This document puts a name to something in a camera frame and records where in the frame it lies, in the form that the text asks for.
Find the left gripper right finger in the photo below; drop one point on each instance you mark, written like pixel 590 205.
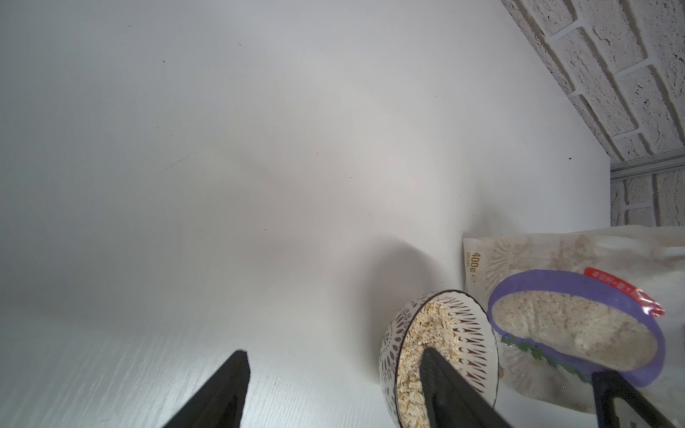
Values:
pixel 450 400

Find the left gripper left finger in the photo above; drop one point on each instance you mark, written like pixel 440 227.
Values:
pixel 219 403

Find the patterned ceramic breakfast bowl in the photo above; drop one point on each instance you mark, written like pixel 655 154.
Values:
pixel 455 325

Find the clear oats bag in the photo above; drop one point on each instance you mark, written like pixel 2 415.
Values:
pixel 567 306

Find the right aluminium corner post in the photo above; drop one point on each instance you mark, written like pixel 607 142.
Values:
pixel 650 165

